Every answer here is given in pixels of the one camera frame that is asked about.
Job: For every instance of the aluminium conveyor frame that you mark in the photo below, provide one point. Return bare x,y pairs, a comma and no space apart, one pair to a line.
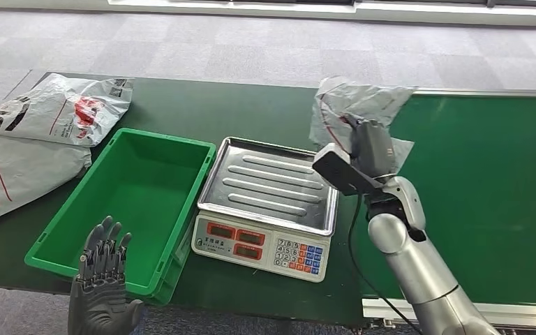
517,313

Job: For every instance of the white electronic scale body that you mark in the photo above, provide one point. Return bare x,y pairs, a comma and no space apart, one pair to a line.
249,247

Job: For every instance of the dark green table board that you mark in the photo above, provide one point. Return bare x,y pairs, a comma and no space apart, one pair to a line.
249,111

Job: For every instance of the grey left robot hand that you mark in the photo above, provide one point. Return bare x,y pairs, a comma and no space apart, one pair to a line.
99,300

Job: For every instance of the green plastic basket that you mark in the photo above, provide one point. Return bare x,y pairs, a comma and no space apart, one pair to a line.
124,208

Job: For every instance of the white wall skirting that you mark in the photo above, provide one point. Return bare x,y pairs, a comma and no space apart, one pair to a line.
388,10

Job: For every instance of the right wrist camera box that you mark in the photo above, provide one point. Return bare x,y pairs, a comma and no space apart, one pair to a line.
339,168

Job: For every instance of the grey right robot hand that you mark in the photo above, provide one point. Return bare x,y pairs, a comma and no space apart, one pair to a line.
373,148

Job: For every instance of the steel scale pan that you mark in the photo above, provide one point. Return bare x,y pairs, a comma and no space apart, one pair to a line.
268,185

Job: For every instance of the grey red-print package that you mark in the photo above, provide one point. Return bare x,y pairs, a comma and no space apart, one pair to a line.
356,99

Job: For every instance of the grey package with black letters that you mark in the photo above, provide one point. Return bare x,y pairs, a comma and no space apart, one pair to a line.
60,111

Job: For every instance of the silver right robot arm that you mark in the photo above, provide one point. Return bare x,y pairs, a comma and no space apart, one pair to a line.
416,268

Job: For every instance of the large grey red-line package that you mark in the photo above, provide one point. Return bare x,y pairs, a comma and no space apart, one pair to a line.
13,171

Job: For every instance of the green conveyor belt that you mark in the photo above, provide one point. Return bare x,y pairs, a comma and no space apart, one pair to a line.
480,194

